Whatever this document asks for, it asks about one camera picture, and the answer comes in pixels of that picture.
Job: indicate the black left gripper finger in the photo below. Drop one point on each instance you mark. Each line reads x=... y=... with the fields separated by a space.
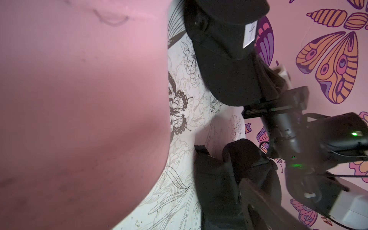
x=262 y=213

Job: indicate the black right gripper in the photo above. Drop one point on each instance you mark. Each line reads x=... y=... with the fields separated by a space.
x=280 y=119

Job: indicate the plain black cap front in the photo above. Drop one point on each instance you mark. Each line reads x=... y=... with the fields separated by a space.
x=217 y=183

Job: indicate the black cap with white patch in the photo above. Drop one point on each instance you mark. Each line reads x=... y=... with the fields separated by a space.
x=223 y=34

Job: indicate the pink cap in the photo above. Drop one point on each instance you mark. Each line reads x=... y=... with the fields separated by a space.
x=85 y=124

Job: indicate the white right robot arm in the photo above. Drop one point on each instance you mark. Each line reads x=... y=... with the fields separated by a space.
x=311 y=145

